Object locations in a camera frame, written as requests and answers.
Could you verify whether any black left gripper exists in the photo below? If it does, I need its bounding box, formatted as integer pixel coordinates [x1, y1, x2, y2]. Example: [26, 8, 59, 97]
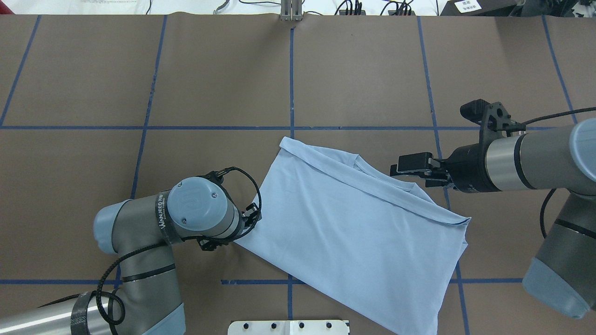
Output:
[197, 203, 262, 252]

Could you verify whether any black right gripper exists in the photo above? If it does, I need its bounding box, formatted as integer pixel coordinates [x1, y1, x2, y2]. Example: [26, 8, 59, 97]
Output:
[390, 146, 491, 193]

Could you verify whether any light blue t-shirt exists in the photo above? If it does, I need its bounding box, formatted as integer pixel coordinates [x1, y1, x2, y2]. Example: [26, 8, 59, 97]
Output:
[238, 137, 471, 335]

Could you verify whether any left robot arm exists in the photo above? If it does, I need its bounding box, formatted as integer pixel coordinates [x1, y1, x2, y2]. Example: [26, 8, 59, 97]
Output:
[1, 171, 262, 335]

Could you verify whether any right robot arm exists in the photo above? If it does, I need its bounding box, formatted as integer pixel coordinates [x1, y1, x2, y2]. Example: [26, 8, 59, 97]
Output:
[390, 118, 596, 319]

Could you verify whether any blue tape centre line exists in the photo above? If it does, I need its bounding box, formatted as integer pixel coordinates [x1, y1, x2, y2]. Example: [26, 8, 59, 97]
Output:
[286, 27, 296, 320]

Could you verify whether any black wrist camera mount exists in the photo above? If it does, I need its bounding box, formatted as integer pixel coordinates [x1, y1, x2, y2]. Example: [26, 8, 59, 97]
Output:
[460, 99, 527, 143]

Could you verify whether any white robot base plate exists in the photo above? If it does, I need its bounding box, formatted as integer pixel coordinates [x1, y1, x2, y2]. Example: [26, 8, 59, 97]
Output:
[227, 320, 351, 335]

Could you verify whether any black braided right cable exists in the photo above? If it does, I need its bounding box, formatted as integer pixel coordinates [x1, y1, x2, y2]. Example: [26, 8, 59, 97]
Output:
[521, 107, 596, 239]

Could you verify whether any aluminium camera post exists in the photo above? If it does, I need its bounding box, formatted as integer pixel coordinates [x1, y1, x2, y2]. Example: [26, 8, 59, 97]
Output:
[279, 0, 304, 22]

